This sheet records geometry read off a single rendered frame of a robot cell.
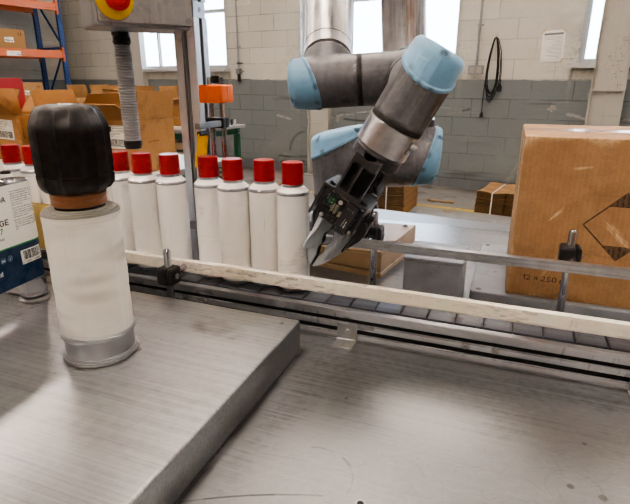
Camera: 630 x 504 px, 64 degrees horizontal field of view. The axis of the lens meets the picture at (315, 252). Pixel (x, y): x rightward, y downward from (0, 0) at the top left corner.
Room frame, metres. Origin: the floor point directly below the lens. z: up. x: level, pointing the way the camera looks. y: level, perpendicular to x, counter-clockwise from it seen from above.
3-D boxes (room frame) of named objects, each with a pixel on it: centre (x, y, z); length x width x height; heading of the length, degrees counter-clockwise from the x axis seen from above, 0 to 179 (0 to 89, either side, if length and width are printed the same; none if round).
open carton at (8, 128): (2.97, 1.68, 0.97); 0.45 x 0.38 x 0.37; 153
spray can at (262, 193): (0.80, 0.08, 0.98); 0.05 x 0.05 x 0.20
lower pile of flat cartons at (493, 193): (4.78, -1.93, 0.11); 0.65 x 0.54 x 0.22; 58
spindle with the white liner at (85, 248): (0.57, 0.27, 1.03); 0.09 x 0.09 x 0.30
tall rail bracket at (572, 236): (0.70, -0.37, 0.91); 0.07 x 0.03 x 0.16; 159
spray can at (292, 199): (0.78, 0.03, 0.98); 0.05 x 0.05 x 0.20
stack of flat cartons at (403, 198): (4.94, -0.64, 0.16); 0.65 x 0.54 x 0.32; 65
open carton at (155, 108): (2.58, 0.91, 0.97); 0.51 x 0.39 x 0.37; 156
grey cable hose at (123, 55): (1.01, 0.35, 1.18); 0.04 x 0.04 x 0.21
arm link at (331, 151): (1.07, -0.06, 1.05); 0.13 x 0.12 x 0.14; 84
